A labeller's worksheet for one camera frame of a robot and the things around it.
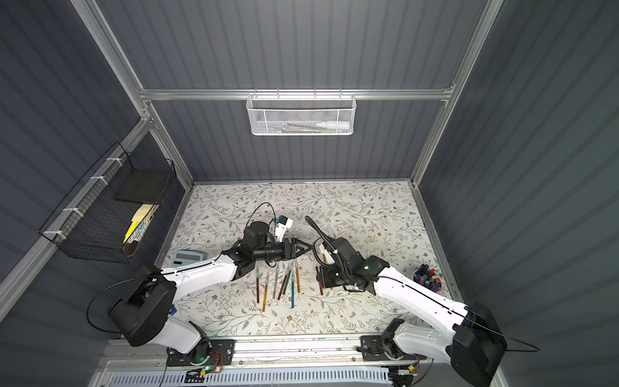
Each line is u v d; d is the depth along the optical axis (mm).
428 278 739
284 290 864
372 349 736
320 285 681
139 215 749
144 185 826
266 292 864
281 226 773
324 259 717
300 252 771
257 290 866
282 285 870
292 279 886
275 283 879
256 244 680
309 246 775
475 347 393
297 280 888
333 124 914
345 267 597
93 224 692
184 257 915
